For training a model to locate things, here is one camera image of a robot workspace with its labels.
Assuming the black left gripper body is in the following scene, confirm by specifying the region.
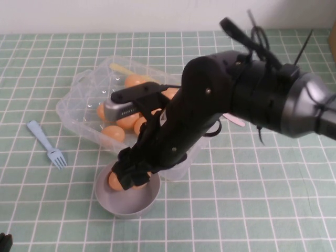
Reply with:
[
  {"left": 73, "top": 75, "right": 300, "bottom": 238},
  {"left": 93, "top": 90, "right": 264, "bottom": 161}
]
[{"left": 0, "top": 232, "right": 13, "bottom": 252}]

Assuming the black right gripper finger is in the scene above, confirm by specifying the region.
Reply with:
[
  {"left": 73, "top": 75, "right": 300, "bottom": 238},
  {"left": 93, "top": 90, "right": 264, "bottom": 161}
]
[
  {"left": 132, "top": 162, "right": 158, "bottom": 186},
  {"left": 112, "top": 148, "right": 140, "bottom": 191}
]

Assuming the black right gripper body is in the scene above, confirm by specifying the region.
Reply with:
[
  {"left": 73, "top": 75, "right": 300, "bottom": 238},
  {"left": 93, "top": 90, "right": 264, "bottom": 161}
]
[{"left": 131, "top": 101, "right": 220, "bottom": 173}]

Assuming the clear plastic egg box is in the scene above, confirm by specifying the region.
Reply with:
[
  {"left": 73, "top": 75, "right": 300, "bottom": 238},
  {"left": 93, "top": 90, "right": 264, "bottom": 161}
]
[{"left": 56, "top": 55, "right": 211, "bottom": 182}]

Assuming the brown cardboard box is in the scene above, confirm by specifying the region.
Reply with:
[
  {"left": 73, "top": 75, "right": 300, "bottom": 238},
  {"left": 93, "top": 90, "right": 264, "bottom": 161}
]
[{"left": 327, "top": 19, "right": 336, "bottom": 62}]

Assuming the grey round bowl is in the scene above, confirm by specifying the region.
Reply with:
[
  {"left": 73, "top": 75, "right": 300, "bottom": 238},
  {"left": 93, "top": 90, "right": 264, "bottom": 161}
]
[{"left": 94, "top": 162, "right": 161, "bottom": 220}]

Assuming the pink plastic knife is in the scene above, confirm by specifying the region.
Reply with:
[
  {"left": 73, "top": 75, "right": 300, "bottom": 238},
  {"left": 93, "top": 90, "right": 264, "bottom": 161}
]
[{"left": 223, "top": 113, "right": 246, "bottom": 128}]

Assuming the yellow plastic knife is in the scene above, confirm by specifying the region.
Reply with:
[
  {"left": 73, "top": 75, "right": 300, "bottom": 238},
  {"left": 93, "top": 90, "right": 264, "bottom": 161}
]
[{"left": 109, "top": 63, "right": 160, "bottom": 82}]

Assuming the light blue plastic fork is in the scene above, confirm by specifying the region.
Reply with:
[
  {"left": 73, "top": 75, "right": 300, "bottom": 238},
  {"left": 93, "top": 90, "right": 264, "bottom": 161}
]
[{"left": 26, "top": 120, "right": 68, "bottom": 170}]

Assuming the green checked tablecloth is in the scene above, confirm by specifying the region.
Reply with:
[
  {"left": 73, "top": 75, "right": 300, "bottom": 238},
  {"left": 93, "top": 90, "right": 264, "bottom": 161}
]
[{"left": 0, "top": 28, "right": 336, "bottom": 252}]

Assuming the black zip tie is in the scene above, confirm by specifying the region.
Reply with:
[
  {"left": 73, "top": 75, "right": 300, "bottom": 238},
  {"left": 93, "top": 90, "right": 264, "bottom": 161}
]
[
  {"left": 247, "top": 9, "right": 260, "bottom": 29},
  {"left": 293, "top": 29, "right": 314, "bottom": 66}
]

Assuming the thin black cable loop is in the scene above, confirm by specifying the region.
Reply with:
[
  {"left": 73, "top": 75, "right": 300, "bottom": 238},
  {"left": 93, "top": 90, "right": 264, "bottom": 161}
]
[{"left": 203, "top": 119, "right": 223, "bottom": 139}]

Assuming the silver grey wrist camera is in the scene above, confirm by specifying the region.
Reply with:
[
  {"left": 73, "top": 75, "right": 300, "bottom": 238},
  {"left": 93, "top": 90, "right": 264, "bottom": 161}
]
[{"left": 104, "top": 101, "right": 144, "bottom": 122}]

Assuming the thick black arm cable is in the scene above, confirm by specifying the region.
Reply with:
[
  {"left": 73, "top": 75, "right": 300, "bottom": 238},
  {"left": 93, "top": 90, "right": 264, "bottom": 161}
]
[{"left": 219, "top": 17, "right": 286, "bottom": 71}]

